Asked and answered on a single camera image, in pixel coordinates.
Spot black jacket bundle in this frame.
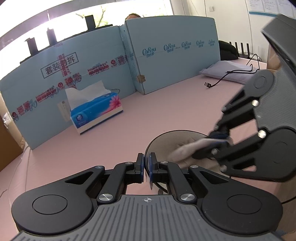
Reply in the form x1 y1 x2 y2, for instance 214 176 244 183
219 40 239 61

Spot light blue cardboard panel left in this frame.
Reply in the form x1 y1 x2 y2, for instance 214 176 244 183
1 26 135 149

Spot white ceramic bowl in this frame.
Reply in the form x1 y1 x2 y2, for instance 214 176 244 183
144 129 234 195

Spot brown cardboard box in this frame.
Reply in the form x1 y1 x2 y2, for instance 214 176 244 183
0 96 25 171

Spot white cleaning cloth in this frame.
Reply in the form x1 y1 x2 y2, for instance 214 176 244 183
166 138 233 170

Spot black usb cable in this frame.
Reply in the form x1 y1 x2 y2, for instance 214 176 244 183
204 53 263 88

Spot light blue cardboard panel right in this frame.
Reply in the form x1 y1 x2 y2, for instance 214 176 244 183
119 16 220 94

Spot blue tissue box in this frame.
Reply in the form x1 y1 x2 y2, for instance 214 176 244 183
66 81 123 134

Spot light blue cardboard panel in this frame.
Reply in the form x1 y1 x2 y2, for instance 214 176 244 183
119 16 220 94
1 26 135 149

